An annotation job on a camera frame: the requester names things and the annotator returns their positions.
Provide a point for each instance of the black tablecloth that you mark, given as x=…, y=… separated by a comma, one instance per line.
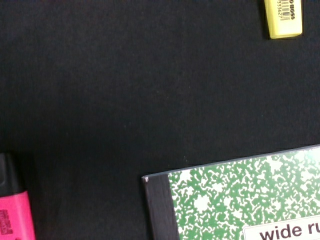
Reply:
x=96, y=94

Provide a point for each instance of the yellow highlighter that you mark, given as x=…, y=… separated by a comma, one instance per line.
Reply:
x=284, y=18

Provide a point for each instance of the green composition notebook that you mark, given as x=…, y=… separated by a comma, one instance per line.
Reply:
x=274, y=196

